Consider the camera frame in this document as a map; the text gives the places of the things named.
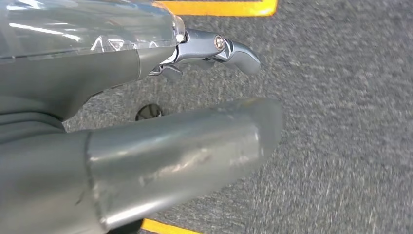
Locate round dark floor disc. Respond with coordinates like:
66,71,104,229
135,104,164,122

